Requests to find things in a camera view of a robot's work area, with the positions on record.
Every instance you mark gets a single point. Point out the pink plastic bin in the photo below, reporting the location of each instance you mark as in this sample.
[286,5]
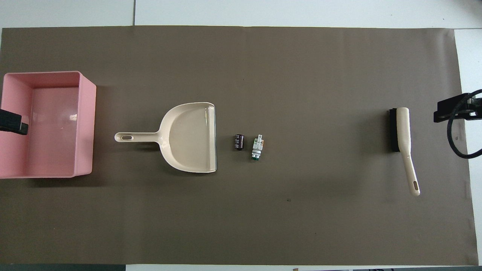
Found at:
[56,150]

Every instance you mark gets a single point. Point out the black cylindrical capacitor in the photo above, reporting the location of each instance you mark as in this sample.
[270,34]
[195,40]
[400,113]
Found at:
[239,142]

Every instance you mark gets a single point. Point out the white green electronic component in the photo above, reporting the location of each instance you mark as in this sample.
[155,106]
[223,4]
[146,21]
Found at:
[257,145]

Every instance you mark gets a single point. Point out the cream plastic dustpan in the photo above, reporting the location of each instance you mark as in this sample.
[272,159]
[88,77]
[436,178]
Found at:
[188,139]

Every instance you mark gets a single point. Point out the cream hand brush black bristles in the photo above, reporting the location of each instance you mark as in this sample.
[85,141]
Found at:
[403,128]

